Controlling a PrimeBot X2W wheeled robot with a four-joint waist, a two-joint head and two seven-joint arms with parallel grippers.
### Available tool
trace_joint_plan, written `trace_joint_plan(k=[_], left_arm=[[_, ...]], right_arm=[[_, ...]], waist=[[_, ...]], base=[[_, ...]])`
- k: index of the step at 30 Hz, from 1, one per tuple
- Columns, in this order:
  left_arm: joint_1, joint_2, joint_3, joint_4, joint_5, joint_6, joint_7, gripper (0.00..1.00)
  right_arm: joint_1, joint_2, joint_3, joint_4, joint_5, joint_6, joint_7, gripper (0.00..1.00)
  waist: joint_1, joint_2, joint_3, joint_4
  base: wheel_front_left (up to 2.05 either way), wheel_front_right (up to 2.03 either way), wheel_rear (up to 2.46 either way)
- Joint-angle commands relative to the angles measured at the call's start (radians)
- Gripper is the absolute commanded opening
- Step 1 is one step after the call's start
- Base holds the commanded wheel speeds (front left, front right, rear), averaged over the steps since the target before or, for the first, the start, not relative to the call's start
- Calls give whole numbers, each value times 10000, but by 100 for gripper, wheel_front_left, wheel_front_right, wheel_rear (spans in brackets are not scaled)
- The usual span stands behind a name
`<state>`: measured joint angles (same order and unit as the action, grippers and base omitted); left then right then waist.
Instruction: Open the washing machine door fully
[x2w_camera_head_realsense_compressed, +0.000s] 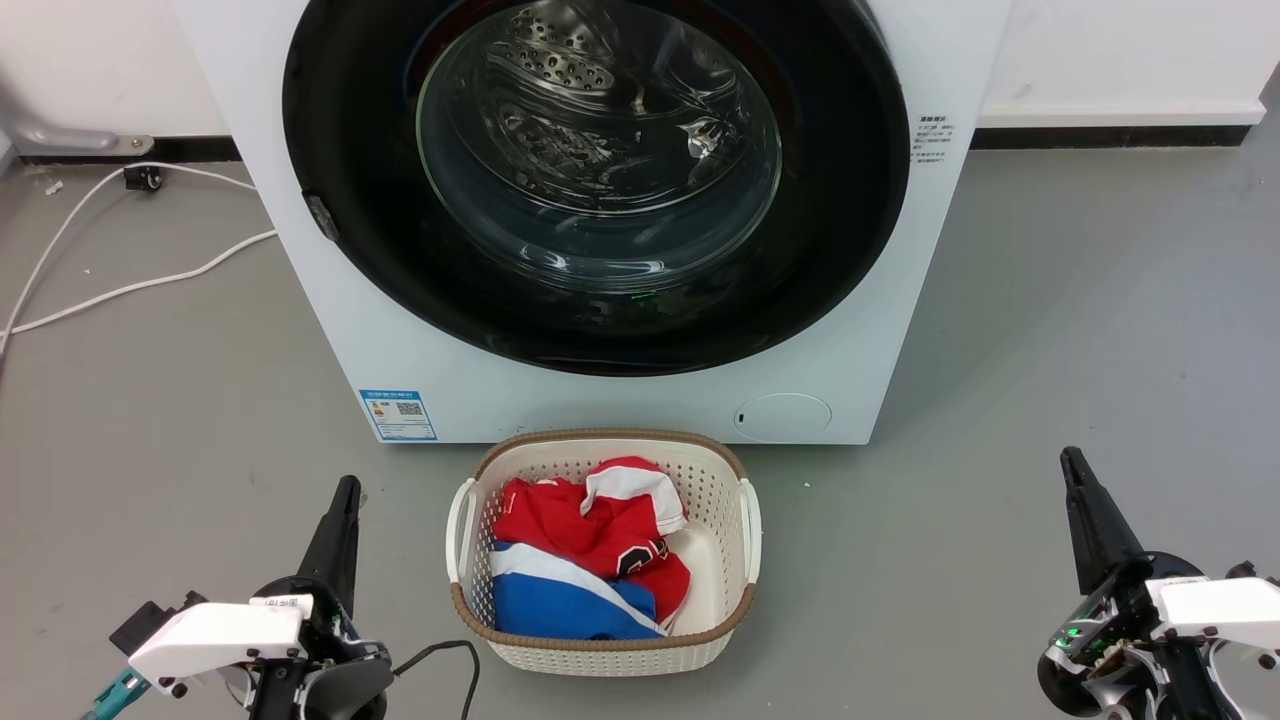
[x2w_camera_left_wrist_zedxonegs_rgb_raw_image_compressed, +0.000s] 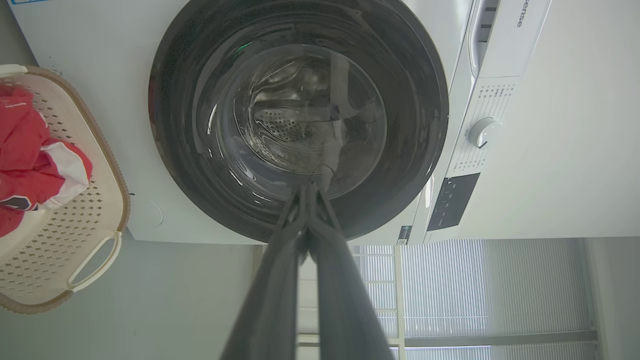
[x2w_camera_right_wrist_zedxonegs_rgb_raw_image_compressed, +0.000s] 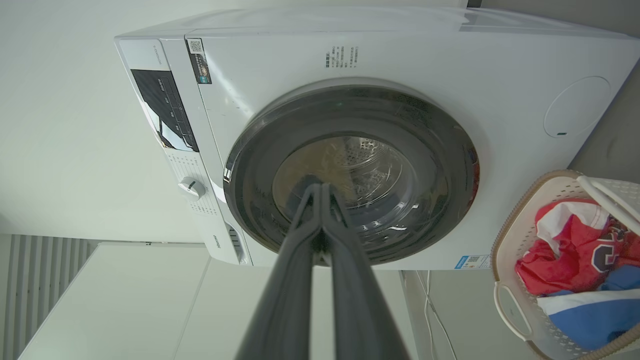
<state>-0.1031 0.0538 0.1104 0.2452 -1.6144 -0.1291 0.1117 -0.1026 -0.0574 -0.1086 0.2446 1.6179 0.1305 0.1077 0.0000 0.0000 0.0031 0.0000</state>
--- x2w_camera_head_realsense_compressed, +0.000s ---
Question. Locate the blue energy label sticker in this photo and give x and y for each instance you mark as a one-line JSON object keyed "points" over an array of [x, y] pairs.
{"points": [[398, 415]]}

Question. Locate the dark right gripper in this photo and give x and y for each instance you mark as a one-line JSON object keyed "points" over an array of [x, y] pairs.
{"points": [[1110, 650]]}

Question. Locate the red white blue garment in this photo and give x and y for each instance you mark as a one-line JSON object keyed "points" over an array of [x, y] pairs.
{"points": [[580, 560]]}

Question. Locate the grey metal floor bracket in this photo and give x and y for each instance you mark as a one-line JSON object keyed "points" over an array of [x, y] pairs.
{"points": [[80, 141]]}

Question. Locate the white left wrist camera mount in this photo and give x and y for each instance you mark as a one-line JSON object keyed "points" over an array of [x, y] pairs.
{"points": [[220, 635]]}

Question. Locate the round white filter cover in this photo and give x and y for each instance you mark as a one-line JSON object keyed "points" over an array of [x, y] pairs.
{"points": [[783, 417]]}

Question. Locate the steel perforated washer drum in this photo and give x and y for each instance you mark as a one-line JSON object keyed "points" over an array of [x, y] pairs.
{"points": [[590, 120]]}

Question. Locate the grey metal door hinge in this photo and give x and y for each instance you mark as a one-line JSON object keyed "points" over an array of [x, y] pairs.
{"points": [[322, 217]]}

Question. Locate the black round glass washer door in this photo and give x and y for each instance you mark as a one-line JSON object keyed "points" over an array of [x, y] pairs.
{"points": [[400, 270]]}

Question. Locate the white front-load washing machine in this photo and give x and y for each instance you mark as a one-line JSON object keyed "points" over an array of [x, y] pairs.
{"points": [[620, 400]]}

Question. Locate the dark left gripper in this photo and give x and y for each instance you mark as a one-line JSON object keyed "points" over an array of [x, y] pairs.
{"points": [[340, 685]]}

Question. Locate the cream plastic laundry basket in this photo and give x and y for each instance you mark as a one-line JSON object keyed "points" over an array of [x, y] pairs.
{"points": [[715, 590]]}

